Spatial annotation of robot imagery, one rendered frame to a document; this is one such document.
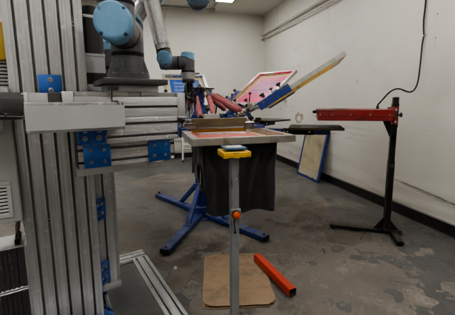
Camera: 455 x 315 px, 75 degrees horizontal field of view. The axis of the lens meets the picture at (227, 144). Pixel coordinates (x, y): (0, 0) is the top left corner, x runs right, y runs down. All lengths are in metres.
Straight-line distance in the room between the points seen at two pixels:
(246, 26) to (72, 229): 5.90
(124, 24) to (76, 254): 0.92
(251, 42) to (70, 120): 5.94
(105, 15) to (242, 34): 5.74
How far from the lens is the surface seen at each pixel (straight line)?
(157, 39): 1.59
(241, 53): 6.59
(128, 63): 1.13
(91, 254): 1.45
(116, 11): 1.02
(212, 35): 6.49
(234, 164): 1.37
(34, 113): 0.97
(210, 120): 2.11
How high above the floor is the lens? 1.18
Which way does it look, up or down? 8 degrees down
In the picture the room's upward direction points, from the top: straight up
